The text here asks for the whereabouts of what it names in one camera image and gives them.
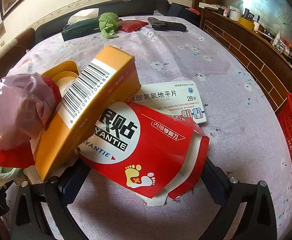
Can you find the yellow round container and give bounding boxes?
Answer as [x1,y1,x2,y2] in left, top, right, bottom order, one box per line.
[238,16,254,29]

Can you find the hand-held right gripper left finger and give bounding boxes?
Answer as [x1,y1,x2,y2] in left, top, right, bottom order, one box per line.
[11,159,92,240]

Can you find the red foot-print carton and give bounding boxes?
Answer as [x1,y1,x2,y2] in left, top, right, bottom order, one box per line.
[76,101,210,207]

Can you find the wooden counter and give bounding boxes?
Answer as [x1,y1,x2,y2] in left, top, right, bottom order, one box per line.
[198,2,292,110]

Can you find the red pouch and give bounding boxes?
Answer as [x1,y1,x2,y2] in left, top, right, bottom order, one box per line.
[118,19,149,32]

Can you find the white flat box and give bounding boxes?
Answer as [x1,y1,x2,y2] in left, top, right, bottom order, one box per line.
[199,2,221,9]

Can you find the black shopping bag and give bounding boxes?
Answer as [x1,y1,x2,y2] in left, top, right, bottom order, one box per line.
[167,2,199,23]

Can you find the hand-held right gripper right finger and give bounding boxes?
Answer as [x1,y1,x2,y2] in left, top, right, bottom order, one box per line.
[202,159,278,240]

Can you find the green towel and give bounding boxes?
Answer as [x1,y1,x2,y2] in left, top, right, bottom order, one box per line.
[99,12,121,39]

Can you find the white medicine box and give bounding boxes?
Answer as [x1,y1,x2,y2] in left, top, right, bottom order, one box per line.
[126,80,208,125]

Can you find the brown armchair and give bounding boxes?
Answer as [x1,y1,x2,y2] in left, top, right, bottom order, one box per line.
[0,27,36,85]

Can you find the black leather sofa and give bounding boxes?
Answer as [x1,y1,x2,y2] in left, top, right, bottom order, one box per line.
[34,0,171,45]

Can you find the pale green quilted cloth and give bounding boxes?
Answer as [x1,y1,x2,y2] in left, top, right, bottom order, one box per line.
[0,166,23,188]

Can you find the pink plastic bag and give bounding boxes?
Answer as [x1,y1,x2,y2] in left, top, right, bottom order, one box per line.
[0,72,64,167]

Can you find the dark green tissue box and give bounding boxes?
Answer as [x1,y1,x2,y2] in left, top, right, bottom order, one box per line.
[61,9,102,42]

